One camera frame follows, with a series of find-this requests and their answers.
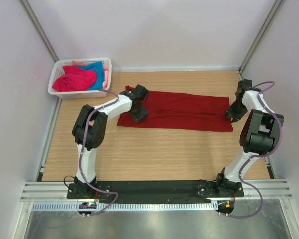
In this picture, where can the aluminium frame rail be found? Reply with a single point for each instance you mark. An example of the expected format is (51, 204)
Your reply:
(54, 191)

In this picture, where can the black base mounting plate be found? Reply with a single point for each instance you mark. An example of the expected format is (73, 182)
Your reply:
(167, 192)

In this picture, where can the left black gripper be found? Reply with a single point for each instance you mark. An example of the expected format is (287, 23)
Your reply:
(143, 114)

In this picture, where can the dark red t-shirt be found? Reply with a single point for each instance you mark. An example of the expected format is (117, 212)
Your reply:
(169, 110)

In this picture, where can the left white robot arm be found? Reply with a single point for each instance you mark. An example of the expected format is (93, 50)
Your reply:
(89, 133)

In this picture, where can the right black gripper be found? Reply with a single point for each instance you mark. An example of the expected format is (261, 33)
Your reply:
(236, 117)

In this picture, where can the crimson shirt in basket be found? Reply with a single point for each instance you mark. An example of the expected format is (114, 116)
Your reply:
(74, 79)

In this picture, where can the white slotted cable duct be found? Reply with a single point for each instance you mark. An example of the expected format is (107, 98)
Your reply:
(82, 206)

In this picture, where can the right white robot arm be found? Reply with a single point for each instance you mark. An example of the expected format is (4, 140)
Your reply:
(259, 138)

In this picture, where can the blue shirt in basket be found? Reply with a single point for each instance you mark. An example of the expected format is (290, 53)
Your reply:
(97, 73)

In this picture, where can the white plastic laundry basket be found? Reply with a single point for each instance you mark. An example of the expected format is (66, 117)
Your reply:
(101, 66)

